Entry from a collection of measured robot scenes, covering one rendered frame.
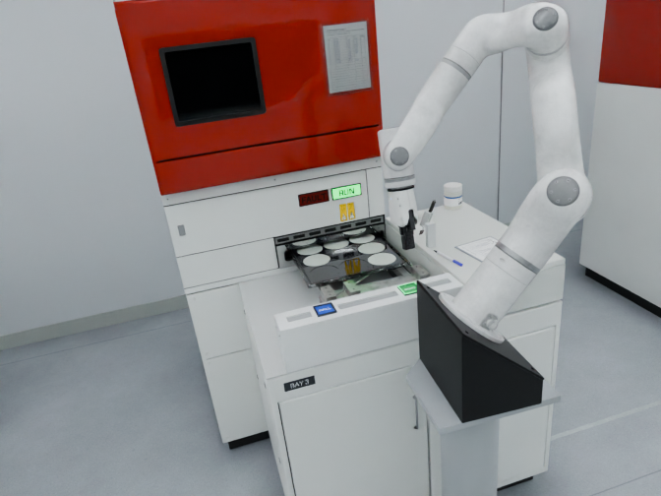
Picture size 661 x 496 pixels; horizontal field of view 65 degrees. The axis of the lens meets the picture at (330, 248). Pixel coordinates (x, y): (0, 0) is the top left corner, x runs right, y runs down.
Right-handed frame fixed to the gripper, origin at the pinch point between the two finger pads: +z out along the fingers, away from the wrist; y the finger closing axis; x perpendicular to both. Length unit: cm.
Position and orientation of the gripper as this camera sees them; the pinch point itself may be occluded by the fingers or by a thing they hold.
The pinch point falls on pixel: (407, 241)
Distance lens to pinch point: 146.3
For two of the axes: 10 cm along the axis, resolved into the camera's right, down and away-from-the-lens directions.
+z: 1.6, 9.6, 2.1
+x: 9.5, -2.1, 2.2
